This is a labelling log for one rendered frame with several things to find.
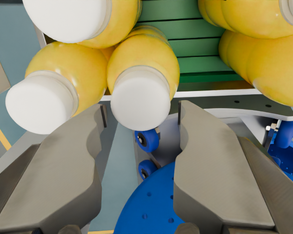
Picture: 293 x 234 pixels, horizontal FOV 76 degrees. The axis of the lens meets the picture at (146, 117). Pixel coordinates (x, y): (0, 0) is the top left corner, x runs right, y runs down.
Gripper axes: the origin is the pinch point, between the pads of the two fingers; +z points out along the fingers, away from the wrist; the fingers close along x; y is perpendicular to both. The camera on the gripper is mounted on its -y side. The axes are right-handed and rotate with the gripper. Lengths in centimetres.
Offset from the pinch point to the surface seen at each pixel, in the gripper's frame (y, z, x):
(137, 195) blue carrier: 16.1, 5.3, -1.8
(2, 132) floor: 74, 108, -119
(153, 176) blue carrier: 16.1, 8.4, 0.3
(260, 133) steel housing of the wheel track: 14.3, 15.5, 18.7
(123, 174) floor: 125, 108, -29
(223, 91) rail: 3.8, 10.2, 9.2
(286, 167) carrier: 60, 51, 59
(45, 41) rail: -2.8, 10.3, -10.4
